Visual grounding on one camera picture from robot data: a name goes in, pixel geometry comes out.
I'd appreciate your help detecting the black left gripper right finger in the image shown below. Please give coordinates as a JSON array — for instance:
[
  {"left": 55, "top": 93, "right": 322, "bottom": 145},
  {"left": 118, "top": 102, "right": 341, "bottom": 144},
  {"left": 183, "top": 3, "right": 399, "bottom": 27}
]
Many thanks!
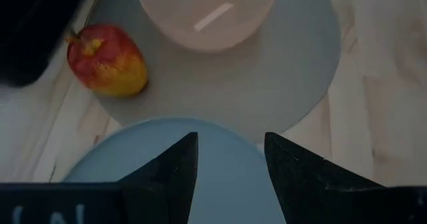
[{"left": 264, "top": 132, "right": 384, "bottom": 224}]

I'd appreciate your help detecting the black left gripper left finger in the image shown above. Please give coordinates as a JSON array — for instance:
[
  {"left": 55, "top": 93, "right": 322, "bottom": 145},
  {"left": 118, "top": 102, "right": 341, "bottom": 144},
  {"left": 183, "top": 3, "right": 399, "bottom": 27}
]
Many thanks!
[{"left": 116, "top": 131, "right": 199, "bottom": 224}]

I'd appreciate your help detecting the grey round placemat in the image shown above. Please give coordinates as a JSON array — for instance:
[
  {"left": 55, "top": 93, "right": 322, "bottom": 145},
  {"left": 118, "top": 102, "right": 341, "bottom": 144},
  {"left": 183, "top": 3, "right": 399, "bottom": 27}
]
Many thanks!
[{"left": 83, "top": 0, "right": 342, "bottom": 144}]

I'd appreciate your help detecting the black two-slot toaster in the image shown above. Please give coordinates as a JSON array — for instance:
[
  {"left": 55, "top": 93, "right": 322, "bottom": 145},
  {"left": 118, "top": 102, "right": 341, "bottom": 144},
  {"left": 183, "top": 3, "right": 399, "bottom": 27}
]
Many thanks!
[{"left": 0, "top": 0, "right": 96, "bottom": 88}]

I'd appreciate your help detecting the grey round plate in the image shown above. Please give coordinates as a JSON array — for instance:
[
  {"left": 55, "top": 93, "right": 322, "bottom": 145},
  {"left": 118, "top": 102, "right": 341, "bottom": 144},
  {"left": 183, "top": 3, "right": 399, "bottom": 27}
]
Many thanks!
[{"left": 61, "top": 117, "right": 288, "bottom": 224}]

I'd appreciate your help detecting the red and yellow apple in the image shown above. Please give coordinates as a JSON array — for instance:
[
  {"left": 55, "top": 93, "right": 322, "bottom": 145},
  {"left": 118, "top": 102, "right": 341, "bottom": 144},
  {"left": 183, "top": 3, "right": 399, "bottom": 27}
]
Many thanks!
[{"left": 65, "top": 24, "right": 149, "bottom": 98}]

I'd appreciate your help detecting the pale pink bowl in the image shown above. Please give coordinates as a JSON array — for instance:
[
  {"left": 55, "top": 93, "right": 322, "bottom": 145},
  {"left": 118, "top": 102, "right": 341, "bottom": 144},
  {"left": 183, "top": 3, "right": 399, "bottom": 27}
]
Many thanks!
[{"left": 137, "top": 0, "right": 280, "bottom": 53}]

